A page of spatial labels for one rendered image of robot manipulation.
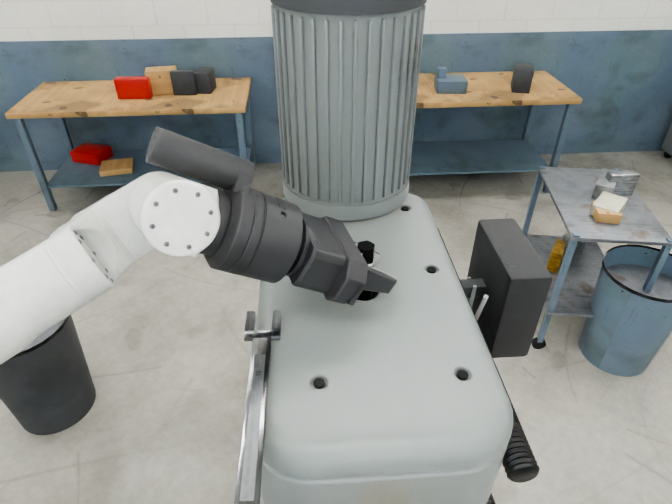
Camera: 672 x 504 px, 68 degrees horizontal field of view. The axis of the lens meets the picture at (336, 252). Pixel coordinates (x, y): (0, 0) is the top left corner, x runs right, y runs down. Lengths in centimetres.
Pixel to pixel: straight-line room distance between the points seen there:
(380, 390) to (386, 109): 36
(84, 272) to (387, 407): 29
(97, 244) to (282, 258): 17
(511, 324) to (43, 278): 80
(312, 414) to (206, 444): 231
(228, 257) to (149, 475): 235
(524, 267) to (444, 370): 47
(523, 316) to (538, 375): 219
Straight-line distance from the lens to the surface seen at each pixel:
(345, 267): 52
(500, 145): 522
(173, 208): 44
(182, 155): 48
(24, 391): 284
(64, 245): 48
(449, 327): 58
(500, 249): 101
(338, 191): 71
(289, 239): 49
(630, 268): 334
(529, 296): 98
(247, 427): 48
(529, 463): 60
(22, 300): 48
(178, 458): 279
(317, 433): 48
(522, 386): 311
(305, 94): 67
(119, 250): 53
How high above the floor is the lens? 229
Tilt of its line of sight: 36 degrees down
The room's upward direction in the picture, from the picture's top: straight up
